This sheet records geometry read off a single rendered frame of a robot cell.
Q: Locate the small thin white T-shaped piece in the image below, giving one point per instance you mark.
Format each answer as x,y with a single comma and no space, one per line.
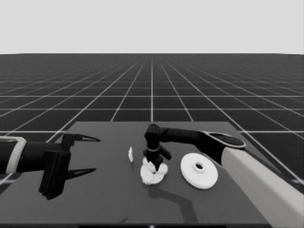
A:
130,154

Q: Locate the white round carrier with pins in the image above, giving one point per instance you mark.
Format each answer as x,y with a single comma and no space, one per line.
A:
157,179

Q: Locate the large thick white disc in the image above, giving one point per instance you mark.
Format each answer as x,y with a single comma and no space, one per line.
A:
205,179

